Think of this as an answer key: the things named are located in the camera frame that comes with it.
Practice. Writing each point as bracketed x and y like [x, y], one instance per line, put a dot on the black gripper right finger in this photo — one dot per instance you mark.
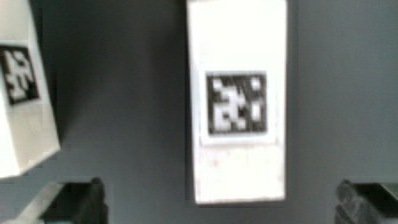
[367, 203]

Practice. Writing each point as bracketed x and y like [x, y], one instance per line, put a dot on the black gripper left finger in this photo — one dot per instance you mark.
[68, 204]

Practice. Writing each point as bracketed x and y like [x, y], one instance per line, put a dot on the white table leg with tag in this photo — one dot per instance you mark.
[237, 59]

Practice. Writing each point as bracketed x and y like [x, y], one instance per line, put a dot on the white table leg lying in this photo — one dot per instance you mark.
[29, 140]

